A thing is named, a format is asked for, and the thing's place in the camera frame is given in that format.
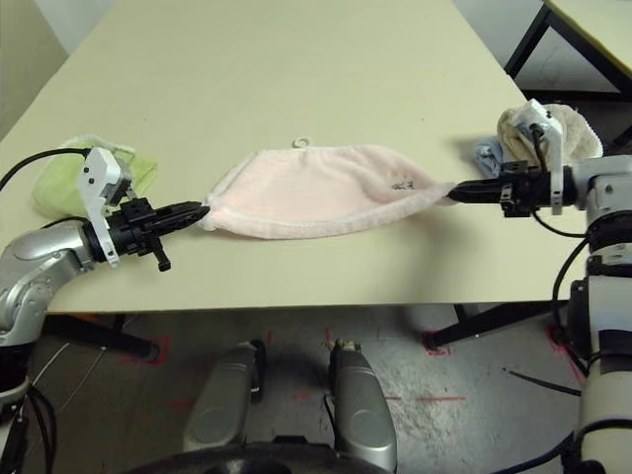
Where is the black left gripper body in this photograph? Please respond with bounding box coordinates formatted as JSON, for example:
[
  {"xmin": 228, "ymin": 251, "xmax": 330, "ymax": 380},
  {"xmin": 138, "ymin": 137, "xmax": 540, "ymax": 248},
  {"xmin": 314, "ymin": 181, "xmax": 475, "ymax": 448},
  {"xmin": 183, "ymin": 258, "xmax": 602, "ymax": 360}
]
[{"xmin": 106, "ymin": 196, "xmax": 173, "ymax": 274}]

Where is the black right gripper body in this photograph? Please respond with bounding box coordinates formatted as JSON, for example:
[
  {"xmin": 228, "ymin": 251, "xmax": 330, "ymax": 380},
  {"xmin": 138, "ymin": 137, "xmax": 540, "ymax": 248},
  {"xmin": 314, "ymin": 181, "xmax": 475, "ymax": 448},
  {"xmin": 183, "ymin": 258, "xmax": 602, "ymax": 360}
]
[{"xmin": 498, "ymin": 160, "xmax": 554, "ymax": 218}]

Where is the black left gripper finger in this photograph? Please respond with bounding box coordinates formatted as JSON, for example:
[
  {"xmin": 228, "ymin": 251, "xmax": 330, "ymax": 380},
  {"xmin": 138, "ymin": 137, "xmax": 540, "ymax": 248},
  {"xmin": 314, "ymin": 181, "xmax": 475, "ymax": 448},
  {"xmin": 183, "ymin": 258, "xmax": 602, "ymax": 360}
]
[
  {"xmin": 159, "ymin": 212, "xmax": 207, "ymax": 234},
  {"xmin": 156, "ymin": 199, "xmax": 210, "ymax": 223}
]

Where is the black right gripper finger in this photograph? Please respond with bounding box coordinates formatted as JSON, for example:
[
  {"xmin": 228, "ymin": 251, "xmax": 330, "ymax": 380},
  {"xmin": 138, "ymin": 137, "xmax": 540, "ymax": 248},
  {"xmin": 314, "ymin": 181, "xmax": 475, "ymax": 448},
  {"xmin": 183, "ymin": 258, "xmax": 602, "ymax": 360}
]
[
  {"xmin": 448, "ymin": 179, "xmax": 504, "ymax": 196},
  {"xmin": 448, "ymin": 191, "xmax": 504, "ymax": 205}
]

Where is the pink terry towel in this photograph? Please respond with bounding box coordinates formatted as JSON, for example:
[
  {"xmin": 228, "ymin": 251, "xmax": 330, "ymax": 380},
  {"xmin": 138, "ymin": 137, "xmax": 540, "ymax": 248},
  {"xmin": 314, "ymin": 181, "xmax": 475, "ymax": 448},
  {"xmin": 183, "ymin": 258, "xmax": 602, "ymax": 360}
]
[{"xmin": 199, "ymin": 136, "xmax": 458, "ymax": 241}]

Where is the light blue towel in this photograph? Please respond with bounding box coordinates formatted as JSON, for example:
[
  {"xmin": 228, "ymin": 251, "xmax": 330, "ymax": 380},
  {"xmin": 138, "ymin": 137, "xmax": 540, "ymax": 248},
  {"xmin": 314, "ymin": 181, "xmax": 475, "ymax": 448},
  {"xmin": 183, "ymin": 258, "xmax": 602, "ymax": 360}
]
[{"xmin": 474, "ymin": 139, "xmax": 510, "ymax": 179}]

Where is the beige terry towel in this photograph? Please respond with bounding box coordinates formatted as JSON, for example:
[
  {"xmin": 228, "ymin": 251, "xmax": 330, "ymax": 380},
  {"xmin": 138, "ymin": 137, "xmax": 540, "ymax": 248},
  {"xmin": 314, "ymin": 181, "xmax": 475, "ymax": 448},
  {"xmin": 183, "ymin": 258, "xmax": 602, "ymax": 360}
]
[{"xmin": 496, "ymin": 101, "xmax": 603, "ymax": 164}]

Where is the green terry towel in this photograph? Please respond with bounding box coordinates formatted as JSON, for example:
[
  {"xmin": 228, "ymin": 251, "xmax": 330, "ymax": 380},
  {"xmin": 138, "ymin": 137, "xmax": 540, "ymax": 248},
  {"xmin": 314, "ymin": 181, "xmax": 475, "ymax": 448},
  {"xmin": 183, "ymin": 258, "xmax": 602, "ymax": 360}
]
[{"xmin": 32, "ymin": 135, "xmax": 160, "ymax": 218}]

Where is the red floor tape corner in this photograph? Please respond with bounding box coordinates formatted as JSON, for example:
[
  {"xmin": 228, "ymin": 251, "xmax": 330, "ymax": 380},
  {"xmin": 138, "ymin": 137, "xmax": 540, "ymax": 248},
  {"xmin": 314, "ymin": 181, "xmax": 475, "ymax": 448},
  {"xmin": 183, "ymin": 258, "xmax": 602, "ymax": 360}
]
[{"xmin": 424, "ymin": 333, "xmax": 455, "ymax": 356}]

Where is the silver left robot leg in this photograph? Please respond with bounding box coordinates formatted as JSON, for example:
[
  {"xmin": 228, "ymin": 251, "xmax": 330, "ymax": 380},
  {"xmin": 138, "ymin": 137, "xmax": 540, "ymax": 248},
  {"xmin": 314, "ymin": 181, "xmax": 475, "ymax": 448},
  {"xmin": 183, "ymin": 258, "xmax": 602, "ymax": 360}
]
[{"xmin": 185, "ymin": 339, "xmax": 268, "ymax": 453}]

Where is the silver robot leg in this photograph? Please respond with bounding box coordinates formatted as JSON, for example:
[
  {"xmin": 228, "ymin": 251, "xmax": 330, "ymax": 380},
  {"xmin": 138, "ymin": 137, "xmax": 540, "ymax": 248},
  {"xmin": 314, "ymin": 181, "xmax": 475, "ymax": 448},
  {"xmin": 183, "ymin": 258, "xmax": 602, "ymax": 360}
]
[
  {"xmin": 328, "ymin": 338, "xmax": 399, "ymax": 473},
  {"xmin": 185, "ymin": 339, "xmax": 268, "ymax": 453}
]

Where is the black framed side table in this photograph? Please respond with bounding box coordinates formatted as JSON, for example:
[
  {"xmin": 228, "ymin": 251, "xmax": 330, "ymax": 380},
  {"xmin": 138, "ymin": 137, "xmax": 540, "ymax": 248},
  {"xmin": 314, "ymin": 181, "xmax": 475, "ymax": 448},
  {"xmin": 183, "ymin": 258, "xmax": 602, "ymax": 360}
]
[{"xmin": 503, "ymin": 0, "xmax": 632, "ymax": 93}]

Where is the black robot torso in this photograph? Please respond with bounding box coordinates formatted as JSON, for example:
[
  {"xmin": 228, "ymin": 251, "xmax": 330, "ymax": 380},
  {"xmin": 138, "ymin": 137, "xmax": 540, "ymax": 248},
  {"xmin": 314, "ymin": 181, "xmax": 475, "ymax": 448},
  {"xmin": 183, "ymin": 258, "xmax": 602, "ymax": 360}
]
[{"xmin": 127, "ymin": 434, "xmax": 396, "ymax": 474}]

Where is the silver right robot leg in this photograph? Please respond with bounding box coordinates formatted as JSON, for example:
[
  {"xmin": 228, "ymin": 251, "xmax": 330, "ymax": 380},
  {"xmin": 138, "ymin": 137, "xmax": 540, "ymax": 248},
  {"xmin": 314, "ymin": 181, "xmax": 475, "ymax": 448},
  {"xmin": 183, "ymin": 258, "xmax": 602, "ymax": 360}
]
[{"xmin": 328, "ymin": 338, "xmax": 399, "ymax": 473}]

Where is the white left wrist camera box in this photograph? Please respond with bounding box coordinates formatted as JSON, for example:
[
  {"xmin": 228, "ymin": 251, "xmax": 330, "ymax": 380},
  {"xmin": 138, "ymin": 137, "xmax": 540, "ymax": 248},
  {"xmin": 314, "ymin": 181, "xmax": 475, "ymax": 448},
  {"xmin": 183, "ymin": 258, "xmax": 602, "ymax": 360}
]
[{"xmin": 76, "ymin": 146, "xmax": 137, "ymax": 269}]

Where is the black left camera cable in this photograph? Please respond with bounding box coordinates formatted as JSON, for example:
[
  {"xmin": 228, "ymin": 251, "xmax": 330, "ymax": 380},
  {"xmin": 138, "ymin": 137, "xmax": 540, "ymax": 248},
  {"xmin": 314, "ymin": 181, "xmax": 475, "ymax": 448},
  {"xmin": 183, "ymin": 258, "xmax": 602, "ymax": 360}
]
[{"xmin": 0, "ymin": 147, "xmax": 95, "ymax": 192}]

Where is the long black cable tie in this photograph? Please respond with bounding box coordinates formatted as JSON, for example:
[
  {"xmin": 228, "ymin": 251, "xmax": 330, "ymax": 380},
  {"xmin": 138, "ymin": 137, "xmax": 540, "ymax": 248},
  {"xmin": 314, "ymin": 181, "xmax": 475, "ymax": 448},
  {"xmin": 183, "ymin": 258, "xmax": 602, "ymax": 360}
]
[{"xmin": 503, "ymin": 367, "xmax": 582, "ymax": 396}]

